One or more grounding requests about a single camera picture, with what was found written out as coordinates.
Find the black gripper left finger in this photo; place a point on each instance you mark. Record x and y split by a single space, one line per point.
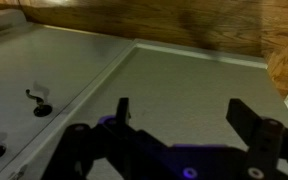
84 140

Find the metal door latch plate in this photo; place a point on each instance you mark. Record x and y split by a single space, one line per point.
17 173

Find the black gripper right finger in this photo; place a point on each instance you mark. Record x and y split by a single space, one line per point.
262 140

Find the white door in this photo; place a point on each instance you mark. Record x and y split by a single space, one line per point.
14 66

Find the white baseboard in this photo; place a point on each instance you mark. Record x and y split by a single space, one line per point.
197 53

